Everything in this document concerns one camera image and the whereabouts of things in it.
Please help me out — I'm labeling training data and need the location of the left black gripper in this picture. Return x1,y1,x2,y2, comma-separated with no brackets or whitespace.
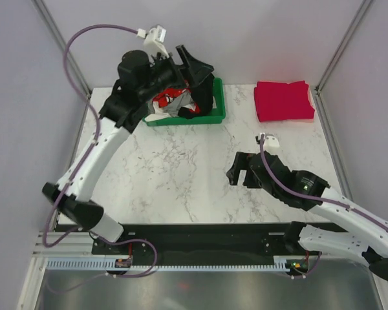
139,45,214,103

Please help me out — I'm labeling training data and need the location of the black t shirt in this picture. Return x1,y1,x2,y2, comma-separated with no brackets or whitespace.
177,74,215,119

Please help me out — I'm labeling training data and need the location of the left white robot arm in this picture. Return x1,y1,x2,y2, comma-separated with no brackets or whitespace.
42,45,214,254

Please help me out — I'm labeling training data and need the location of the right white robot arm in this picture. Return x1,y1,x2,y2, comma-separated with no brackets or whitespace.
226,152,388,281

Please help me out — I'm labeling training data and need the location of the white red printed t shirt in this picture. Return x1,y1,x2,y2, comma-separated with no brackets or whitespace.
145,88,197,123

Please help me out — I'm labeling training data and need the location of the green plastic bin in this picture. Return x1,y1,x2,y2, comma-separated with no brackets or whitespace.
143,77,226,127

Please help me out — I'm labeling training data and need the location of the folded pink t shirt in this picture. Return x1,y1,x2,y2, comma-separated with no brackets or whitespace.
253,81,315,123

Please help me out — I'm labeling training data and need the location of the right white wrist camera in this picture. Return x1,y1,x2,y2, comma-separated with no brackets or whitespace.
259,132,280,152

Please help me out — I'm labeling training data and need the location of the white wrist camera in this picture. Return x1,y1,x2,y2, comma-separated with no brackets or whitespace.
259,132,280,152
144,25,169,59

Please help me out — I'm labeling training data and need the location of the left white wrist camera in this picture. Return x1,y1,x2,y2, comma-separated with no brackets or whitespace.
144,25,169,59

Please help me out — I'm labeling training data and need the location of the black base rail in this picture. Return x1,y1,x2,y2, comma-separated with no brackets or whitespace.
92,223,306,264

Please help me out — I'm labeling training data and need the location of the left aluminium frame post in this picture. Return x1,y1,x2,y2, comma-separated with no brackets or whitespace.
35,0,93,98

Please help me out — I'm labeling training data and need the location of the aluminium frame post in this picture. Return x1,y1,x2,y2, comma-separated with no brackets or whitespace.
35,0,93,98
314,0,374,94

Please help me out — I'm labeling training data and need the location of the right aluminium frame post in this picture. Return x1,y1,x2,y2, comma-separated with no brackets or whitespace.
314,0,374,94

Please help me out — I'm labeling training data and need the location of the blue grey cable duct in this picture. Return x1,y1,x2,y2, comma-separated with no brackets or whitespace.
46,256,290,273

